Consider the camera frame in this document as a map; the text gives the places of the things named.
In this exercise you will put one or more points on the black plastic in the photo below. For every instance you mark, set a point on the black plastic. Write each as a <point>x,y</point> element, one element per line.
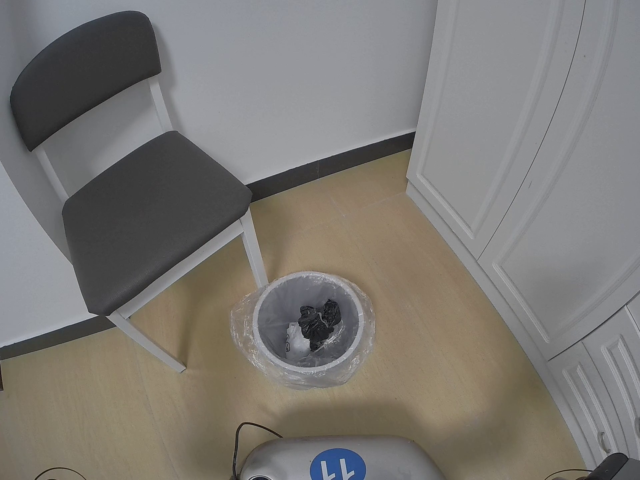
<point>315,325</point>

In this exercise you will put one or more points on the white paper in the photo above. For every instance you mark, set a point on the white paper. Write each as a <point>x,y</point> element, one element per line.
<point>297,343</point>

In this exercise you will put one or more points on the clear plastic bag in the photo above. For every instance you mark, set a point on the clear plastic bag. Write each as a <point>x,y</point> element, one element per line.
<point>245,333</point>

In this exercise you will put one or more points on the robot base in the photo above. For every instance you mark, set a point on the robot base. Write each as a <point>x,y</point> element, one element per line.
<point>300,458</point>

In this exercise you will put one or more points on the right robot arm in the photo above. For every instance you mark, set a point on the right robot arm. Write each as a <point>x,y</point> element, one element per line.
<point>617,468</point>

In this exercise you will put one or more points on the white trash bin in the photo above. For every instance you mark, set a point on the white trash bin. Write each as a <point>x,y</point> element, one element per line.
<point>280,355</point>

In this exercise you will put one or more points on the grey padded white chair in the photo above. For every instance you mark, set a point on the grey padded white chair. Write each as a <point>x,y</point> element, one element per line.
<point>150,213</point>

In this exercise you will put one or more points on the white wardrobe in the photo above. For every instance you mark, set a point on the white wardrobe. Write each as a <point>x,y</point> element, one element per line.
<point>525,118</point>

